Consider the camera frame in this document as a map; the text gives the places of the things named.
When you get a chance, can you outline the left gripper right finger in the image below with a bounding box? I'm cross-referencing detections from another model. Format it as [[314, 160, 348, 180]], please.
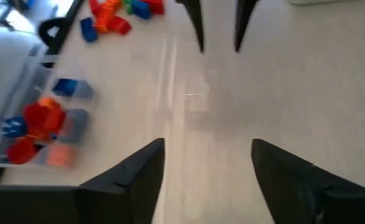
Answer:
[[250, 138, 365, 224]]

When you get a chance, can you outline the clear plastic bin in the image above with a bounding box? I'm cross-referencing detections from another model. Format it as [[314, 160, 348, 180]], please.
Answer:
[[0, 43, 98, 170]]

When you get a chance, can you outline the small blue toy block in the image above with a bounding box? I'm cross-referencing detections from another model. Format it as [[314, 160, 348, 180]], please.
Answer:
[[52, 78, 79, 97], [1, 116, 28, 139]]

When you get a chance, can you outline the black frame clamp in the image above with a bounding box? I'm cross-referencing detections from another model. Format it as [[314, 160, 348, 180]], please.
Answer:
[[37, 17, 70, 68]]

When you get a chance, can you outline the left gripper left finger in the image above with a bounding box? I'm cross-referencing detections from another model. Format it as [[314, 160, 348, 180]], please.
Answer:
[[0, 138, 166, 224]]

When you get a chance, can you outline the small orange toy block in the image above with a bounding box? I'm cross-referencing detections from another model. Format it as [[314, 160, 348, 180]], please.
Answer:
[[47, 144, 77, 167], [39, 96, 62, 110]]

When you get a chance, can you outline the long green toy block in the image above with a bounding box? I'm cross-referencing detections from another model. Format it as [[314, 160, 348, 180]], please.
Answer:
[[123, 0, 134, 15]]

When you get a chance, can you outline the long blue toy block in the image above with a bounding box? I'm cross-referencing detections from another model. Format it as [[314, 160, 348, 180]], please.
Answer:
[[131, 0, 152, 20], [80, 17, 98, 43]]

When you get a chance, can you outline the long orange toy block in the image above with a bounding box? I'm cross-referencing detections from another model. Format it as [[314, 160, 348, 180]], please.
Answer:
[[94, 0, 123, 34]]

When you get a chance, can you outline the long red toy block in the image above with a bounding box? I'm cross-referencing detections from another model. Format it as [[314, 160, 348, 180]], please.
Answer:
[[109, 17, 132, 35], [145, 0, 165, 16], [88, 0, 102, 15]]

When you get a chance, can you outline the small red toy block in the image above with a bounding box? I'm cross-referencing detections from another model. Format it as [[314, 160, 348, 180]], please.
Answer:
[[6, 138, 40, 165], [22, 102, 67, 141]]

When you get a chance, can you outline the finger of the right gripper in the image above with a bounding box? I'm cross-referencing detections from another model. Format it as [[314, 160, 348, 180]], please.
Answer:
[[175, 0, 206, 54], [234, 0, 260, 54]]

